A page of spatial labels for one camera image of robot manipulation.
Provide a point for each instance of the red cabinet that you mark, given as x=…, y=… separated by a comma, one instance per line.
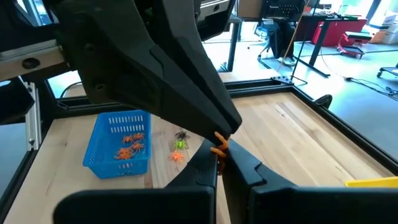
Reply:
x=339, y=31

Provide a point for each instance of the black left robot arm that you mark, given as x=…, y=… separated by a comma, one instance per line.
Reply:
x=12, y=99

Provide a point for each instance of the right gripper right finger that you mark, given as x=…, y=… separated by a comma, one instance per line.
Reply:
x=311, y=207

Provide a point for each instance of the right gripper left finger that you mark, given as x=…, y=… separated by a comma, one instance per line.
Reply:
x=140, y=207

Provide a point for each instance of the black tripod stand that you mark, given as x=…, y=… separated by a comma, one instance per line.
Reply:
x=298, y=62

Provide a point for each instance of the white storage box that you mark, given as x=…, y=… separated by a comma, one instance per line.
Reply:
x=388, y=29

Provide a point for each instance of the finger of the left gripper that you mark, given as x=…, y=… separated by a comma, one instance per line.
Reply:
x=192, y=46
x=124, y=62

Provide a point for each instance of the blue plastic basket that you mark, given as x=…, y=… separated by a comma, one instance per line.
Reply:
x=102, y=168

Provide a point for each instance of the black desk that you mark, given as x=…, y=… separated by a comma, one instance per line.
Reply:
x=317, y=46

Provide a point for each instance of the black dolly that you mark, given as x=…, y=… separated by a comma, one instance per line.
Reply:
x=388, y=71

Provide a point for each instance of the green plastic spider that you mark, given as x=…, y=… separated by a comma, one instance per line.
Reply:
x=180, y=144

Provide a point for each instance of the black office chair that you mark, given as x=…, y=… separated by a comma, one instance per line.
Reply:
x=280, y=37

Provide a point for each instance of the red creeper seat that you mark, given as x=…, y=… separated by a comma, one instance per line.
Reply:
x=354, y=39

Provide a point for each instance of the small black frame clamp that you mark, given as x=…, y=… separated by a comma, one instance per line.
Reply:
x=323, y=101

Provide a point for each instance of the black table leg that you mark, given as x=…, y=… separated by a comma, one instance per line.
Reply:
x=233, y=46

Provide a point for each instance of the black plastic spider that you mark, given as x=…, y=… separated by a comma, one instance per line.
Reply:
x=182, y=134

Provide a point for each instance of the orange plastic spider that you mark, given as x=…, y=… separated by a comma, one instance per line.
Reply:
x=137, y=146
x=176, y=156
x=127, y=138
x=124, y=153
x=138, y=136
x=221, y=146

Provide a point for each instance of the yellow plastic basket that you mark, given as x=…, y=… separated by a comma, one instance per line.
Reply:
x=373, y=183

